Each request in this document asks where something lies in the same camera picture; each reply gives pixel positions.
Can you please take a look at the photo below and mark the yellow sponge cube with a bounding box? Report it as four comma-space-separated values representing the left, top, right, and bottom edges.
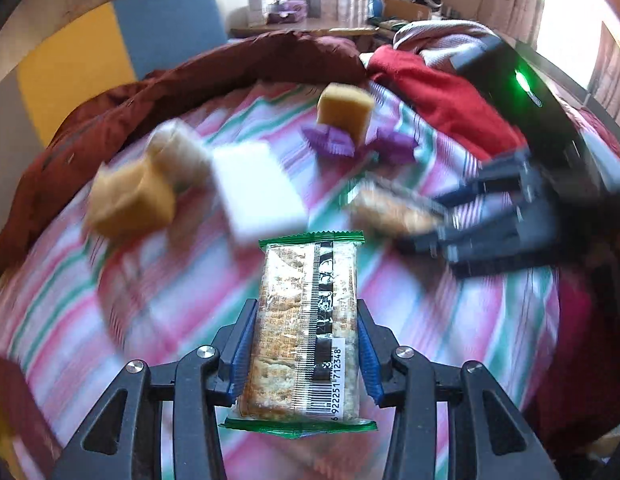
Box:
316, 82, 377, 143

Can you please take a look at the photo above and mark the purple box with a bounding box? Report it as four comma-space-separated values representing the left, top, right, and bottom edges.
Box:
267, 0, 309, 23

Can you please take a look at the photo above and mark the cardboard box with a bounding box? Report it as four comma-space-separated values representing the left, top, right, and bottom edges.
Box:
382, 0, 433, 21

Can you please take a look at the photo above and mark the red cloth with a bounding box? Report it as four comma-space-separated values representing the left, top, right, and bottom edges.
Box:
366, 45, 528, 161

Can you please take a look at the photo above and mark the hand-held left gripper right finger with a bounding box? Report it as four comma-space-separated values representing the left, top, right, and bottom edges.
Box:
357, 297, 563, 480

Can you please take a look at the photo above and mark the grey yellow blue headboard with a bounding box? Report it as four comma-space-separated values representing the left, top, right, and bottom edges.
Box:
0, 0, 229, 151

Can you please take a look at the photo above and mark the green-edged cracker packet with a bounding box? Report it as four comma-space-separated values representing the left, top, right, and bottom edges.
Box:
219, 230, 378, 441
347, 172, 453, 238

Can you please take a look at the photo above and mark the tan sponge block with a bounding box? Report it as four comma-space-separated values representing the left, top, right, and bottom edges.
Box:
87, 152, 178, 241

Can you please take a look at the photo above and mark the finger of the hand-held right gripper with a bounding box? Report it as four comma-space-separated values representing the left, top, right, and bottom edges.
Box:
397, 200, 560, 278
432, 150, 545, 221

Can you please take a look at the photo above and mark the bunched pink striped cloth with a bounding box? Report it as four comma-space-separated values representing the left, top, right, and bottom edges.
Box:
392, 20, 500, 53

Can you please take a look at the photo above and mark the whitish sponge block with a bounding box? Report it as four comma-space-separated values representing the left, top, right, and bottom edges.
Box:
147, 119, 213, 193

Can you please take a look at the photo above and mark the dark pink cloth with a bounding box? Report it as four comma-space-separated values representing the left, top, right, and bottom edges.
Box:
534, 270, 620, 456

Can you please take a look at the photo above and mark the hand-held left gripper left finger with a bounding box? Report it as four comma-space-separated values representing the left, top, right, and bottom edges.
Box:
50, 297, 258, 480

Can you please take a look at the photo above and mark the white sponge block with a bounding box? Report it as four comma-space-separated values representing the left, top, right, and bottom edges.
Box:
210, 141, 308, 246

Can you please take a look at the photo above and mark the dark red jacket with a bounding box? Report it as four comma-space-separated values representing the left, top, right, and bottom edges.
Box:
0, 34, 368, 273

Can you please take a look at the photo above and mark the wooden desk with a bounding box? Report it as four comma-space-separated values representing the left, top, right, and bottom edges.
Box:
230, 15, 385, 41

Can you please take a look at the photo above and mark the pink green striped blanket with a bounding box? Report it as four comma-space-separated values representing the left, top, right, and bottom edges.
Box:
0, 80, 560, 480

